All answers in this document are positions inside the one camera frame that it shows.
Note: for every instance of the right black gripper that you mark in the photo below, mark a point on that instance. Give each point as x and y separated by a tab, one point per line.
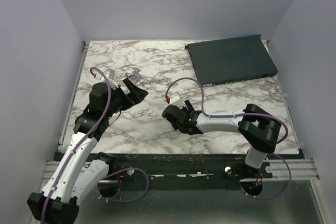
190	108

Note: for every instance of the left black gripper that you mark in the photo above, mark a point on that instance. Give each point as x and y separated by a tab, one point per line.
136	96

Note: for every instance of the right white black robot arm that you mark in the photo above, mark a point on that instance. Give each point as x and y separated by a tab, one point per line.
259	128

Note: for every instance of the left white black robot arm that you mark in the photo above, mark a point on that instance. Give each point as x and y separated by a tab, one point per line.
59	199

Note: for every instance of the dark green flat electronics box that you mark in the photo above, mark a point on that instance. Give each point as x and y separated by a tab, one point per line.
230	60

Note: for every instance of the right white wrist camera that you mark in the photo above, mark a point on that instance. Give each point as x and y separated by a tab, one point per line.
176	100

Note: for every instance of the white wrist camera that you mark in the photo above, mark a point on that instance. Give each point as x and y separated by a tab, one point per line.
110	74
176	100

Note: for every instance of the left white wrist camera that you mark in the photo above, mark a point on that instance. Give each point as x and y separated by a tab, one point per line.
110	74

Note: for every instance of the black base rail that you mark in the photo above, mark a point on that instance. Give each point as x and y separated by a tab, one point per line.
177	172

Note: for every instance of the aluminium extrusion rail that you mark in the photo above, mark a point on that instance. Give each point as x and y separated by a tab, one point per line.
301	169

